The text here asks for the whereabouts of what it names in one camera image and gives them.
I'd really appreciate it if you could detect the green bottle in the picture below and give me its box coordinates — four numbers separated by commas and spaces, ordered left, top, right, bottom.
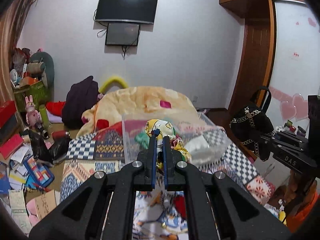
39, 105, 51, 128

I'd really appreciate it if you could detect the red book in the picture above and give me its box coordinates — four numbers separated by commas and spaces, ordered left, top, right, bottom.
0, 134, 24, 159

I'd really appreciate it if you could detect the patterned patchwork bed cover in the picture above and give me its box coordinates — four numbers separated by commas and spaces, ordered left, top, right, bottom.
60, 123, 275, 239

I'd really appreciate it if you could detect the white drawstring pouch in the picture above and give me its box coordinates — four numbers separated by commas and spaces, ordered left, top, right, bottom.
184, 135, 222, 166

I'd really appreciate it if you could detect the red velvet pouch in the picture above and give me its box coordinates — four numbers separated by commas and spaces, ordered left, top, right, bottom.
173, 195, 187, 220

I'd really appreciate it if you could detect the striped pink curtain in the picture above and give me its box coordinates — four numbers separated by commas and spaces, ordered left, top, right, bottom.
0, 0, 47, 126

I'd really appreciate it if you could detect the grey green plush toy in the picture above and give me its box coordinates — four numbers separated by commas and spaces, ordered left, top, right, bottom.
27, 51, 54, 88

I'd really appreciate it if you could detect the red gift box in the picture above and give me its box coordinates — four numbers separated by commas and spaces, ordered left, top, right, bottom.
0, 101, 16, 128

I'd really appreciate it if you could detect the dark purple jacket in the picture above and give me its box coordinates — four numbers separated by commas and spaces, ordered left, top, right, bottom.
62, 76, 99, 129

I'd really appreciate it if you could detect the red cushion on floor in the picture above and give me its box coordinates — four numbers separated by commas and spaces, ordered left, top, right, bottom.
46, 101, 66, 117

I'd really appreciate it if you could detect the black chain handbag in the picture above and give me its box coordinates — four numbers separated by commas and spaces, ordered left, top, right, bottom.
230, 86, 274, 161

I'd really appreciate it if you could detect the green knit cloth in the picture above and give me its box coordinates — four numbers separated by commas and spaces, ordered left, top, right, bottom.
135, 132, 150, 150

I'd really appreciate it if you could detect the yellow curved foam tube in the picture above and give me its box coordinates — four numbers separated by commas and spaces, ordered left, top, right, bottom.
99, 75, 129, 94

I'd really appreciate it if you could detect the beige fleece blanket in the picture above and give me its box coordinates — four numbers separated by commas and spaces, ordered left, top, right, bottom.
76, 86, 197, 138

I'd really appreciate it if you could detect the yellow patterned silk scarf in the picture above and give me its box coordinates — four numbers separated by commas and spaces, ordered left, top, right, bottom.
145, 119, 193, 178

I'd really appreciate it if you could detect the small black wall monitor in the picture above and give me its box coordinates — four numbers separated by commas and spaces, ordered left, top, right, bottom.
105, 23, 140, 46

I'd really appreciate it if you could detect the green storage box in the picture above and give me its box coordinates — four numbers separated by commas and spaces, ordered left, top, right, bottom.
13, 81, 52, 112

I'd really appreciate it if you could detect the clear plastic storage bin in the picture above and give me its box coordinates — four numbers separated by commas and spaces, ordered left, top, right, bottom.
121, 111, 231, 163

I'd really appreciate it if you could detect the white sliding wardrobe door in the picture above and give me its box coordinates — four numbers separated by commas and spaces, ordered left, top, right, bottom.
267, 0, 319, 131

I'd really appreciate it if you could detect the wooden door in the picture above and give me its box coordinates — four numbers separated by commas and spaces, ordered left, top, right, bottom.
228, 18, 271, 114

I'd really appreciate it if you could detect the pink rabbit toy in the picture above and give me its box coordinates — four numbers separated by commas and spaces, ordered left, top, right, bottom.
25, 95, 43, 131

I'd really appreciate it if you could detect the large black wall television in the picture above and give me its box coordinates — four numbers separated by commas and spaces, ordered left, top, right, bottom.
95, 0, 158, 24

